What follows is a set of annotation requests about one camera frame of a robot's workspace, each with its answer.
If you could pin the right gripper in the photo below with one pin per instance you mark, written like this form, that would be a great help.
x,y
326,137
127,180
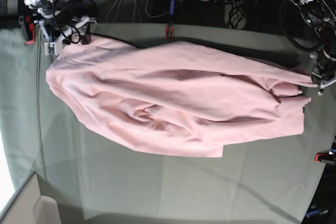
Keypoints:
x,y
78,31

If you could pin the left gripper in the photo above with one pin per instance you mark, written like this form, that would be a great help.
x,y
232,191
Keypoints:
x,y
323,74

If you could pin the pink t-shirt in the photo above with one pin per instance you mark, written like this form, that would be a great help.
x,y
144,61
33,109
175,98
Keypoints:
x,y
177,99

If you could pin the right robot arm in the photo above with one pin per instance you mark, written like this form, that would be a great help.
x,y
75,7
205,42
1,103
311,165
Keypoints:
x,y
64,22

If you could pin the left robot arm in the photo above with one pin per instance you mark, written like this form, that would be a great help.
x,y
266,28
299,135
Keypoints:
x,y
320,16

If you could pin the red black table clamp left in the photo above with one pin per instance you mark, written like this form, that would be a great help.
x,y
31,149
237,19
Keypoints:
x,y
27,27

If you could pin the red black table clamp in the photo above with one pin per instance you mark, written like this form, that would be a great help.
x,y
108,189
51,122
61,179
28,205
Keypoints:
x,y
27,27
169,32
327,158

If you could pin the red black table clamp right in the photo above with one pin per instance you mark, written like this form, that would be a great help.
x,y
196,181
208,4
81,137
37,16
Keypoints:
x,y
327,158

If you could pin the red black table clamp centre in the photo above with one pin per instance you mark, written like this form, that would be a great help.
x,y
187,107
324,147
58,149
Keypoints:
x,y
169,32

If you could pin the beige cardboard box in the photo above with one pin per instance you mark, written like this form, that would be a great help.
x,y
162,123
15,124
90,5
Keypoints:
x,y
28,205

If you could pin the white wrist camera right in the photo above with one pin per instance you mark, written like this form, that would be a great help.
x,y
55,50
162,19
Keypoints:
x,y
53,48

